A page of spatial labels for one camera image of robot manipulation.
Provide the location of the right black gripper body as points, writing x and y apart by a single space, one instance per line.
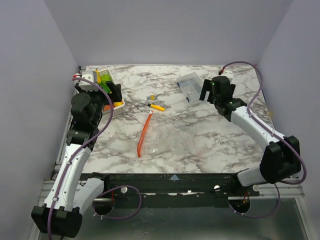
207 88

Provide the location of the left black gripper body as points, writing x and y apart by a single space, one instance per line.
97 95

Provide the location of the clear bag with orange zipper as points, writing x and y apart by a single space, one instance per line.
160 135

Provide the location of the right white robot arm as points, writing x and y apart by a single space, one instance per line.
281 153

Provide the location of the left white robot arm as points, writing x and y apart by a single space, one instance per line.
61 213

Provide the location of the green toy lime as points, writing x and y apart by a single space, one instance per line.
105 77

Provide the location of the clear plastic parts box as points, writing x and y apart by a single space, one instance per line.
191 87

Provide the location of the white plastic basket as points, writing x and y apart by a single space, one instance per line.
117 106

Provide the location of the small striped connector block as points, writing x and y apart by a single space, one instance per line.
151 97

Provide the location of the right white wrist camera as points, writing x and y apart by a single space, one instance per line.
228 73

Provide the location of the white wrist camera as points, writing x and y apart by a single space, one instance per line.
90 76
228 73

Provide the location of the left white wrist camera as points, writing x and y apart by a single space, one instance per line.
90 76

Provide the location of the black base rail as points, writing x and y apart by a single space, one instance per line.
169 190

